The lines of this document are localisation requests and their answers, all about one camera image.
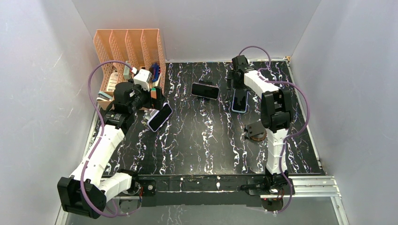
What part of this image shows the phone with pink case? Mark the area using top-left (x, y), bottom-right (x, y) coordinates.
top-left (191, 82), bottom-right (220, 99)

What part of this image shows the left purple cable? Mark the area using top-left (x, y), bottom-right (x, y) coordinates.
top-left (79, 60), bottom-right (139, 218)

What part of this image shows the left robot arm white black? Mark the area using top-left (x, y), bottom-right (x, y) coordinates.
top-left (57, 79), bottom-right (165, 219)

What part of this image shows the white label tag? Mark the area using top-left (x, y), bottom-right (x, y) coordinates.
top-left (106, 72), bottom-right (119, 92)

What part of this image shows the blue black tool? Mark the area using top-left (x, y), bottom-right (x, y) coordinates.
top-left (150, 62), bottom-right (161, 82)

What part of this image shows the green white box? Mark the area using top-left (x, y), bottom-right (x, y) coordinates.
top-left (123, 66), bottom-right (132, 81)

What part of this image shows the orange plastic file organizer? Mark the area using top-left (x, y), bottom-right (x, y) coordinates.
top-left (93, 29), bottom-right (166, 91)

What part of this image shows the phone with purple case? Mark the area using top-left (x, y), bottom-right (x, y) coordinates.
top-left (147, 103), bottom-right (173, 132)

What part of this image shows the grey stand on wooden base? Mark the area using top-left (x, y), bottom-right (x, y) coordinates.
top-left (244, 120), bottom-right (267, 142)

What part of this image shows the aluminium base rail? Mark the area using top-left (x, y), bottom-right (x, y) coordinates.
top-left (62, 175), bottom-right (342, 208)

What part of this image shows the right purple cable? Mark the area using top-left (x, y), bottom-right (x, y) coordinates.
top-left (237, 45), bottom-right (311, 214)

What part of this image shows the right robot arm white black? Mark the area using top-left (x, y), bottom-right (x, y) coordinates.
top-left (227, 55), bottom-right (293, 194)

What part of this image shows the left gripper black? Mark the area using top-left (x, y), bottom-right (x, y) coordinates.
top-left (128, 78), bottom-right (165, 113)

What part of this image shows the purple cable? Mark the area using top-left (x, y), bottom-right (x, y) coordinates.
top-left (79, 60), bottom-right (139, 218)
top-left (237, 45), bottom-right (311, 214)

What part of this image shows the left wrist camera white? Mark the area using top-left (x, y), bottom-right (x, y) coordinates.
top-left (131, 67), bottom-right (152, 91)

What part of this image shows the phone with blue case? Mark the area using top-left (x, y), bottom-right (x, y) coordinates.
top-left (231, 89), bottom-right (248, 113)

